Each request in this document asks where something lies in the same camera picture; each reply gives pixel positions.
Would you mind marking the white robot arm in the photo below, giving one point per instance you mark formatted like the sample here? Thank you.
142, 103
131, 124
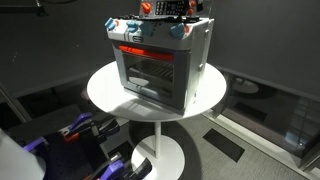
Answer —
16, 160

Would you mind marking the small orange round button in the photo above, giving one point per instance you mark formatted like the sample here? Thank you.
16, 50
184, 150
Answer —
192, 3
190, 12

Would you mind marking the blue stove knob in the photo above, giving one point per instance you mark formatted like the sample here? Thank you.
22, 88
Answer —
146, 29
177, 31
131, 26
109, 23

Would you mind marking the white grey toy stove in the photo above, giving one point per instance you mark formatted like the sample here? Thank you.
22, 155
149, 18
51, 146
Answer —
196, 66

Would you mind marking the black toy keypad display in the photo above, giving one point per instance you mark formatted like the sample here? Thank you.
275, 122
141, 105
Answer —
170, 7

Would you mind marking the orange panel knob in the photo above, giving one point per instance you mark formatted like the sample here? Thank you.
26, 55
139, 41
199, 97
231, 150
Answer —
146, 7

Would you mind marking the grey toy oven door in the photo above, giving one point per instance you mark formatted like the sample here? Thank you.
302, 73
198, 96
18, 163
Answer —
181, 83

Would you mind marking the dark glass partition panel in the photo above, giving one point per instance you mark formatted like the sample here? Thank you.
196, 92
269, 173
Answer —
273, 113

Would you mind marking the black rectangular floor panel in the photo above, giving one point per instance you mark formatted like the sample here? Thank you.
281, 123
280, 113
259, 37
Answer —
223, 145

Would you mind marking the black spring clamp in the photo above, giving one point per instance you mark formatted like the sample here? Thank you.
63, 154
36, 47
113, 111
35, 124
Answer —
108, 128
140, 168

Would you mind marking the purple spring clamp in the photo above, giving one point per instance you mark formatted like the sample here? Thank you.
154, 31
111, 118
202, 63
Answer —
81, 119
33, 144
113, 168

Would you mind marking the orange clamp clip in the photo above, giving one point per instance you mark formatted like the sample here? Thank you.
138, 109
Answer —
71, 137

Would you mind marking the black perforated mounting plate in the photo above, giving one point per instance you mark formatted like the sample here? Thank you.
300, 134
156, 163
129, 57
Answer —
66, 160

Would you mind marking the round white pedestal table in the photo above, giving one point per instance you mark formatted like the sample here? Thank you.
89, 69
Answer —
103, 88

